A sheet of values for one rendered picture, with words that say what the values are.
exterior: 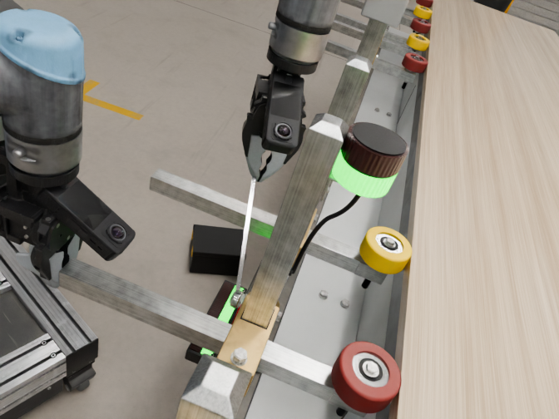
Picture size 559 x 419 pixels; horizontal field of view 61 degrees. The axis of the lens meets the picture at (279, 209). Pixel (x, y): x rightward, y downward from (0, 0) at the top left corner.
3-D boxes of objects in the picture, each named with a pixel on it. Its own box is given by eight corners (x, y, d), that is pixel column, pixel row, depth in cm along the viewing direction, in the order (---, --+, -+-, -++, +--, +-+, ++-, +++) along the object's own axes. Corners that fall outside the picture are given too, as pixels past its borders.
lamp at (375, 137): (280, 292, 55) (344, 139, 42) (293, 261, 60) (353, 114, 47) (327, 311, 55) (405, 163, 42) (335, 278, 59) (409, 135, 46)
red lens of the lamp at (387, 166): (335, 161, 43) (343, 141, 42) (346, 133, 48) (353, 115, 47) (396, 185, 43) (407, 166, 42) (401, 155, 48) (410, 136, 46)
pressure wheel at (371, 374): (305, 427, 61) (335, 381, 54) (319, 376, 67) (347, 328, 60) (363, 452, 60) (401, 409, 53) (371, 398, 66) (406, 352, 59)
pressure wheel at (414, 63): (404, 82, 166) (419, 51, 159) (418, 94, 161) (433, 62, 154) (388, 81, 162) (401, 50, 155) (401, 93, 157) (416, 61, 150)
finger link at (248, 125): (265, 155, 74) (280, 106, 68) (266, 161, 72) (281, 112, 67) (236, 149, 73) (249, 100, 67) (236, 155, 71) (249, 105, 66)
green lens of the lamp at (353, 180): (327, 182, 45) (334, 164, 44) (338, 153, 50) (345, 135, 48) (385, 205, 45) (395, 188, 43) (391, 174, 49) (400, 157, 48)
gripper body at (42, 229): (32, 203, 63) (27, 126, 55) (90, 228, 62) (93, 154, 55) (-12, 237, 57) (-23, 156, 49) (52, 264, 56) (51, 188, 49)
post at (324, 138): (217, 386, 73) (311, 120, 43) (225, 368, 75) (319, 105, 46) (238, 396, 72) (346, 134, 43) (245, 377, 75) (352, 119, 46)
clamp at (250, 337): (208, 382, 59) (215, 360, 56) (244, 305, 70) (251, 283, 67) (249, 400, 59) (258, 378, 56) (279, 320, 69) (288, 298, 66)
